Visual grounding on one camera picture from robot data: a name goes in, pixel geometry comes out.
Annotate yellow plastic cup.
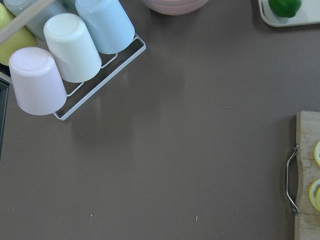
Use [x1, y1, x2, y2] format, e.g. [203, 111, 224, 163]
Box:
[0, 3, 38, 66]

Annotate lemon slice near handle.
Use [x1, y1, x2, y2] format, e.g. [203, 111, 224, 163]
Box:
[313, 141, 320, 166]

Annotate pink plastic cup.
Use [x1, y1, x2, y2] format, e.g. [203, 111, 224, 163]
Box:
[9, 47, 67, 116]

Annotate light blue plastic cup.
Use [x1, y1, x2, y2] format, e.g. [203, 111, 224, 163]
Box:
[75, 0, 135, 54]

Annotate cream plastic cup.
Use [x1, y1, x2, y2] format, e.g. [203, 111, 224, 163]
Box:
[43, 13, 102, 83]

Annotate wooden cutting board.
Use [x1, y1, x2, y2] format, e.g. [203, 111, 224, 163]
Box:
[284, 110, 320, 240]

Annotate white wire cup rack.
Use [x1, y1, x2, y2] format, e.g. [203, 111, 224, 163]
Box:
[0, 33, 147, 122]

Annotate cream rabbit tray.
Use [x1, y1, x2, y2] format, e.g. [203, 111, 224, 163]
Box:
[258, 0, 320, 28]

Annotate grey-green plastic cup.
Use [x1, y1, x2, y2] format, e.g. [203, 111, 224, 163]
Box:
[3, 0, 67, 41]

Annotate green lime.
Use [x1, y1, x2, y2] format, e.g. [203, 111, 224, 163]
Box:
[268, 0, 302, 18]

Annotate pink ice bowl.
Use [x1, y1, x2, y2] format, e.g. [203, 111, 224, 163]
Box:
[141, 0, 209, 16]

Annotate stacked lemon slices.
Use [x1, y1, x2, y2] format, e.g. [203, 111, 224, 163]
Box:
[308, 178, 320, 211]

